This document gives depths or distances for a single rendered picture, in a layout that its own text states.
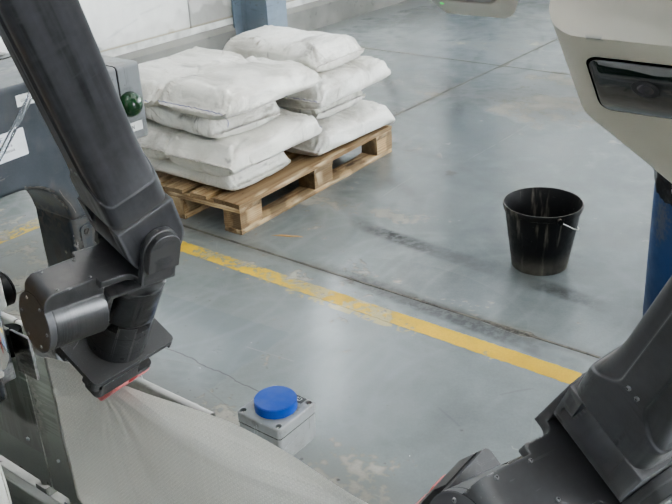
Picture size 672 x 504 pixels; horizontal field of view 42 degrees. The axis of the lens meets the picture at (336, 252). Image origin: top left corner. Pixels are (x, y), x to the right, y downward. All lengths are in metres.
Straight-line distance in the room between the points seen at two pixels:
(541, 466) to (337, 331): 2.46
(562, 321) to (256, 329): 1.05
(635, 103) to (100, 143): 0.50
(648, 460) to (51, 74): 0.46
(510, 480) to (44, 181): 0.63
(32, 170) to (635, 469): 0.68
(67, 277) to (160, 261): 0.08
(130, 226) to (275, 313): 2.40
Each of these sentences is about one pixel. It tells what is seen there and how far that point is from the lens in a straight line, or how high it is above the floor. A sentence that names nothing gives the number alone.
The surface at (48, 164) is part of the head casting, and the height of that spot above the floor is 1.25.
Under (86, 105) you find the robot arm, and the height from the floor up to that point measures 1.38.
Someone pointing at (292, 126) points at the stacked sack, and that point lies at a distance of 3.92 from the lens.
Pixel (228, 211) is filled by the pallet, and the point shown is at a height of 0.10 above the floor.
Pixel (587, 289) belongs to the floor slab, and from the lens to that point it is 3.31.
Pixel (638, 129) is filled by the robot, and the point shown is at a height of 1.27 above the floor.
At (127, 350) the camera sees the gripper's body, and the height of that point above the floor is 1.11.
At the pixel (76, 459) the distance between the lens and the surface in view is 1.09.
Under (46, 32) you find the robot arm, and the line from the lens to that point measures 0.64.
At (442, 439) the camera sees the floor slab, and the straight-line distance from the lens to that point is 2.52.
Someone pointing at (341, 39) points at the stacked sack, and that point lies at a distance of 4.38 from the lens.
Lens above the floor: 1.56
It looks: 26 degrees down
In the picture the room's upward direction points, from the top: 3 degrees counter-clockwise
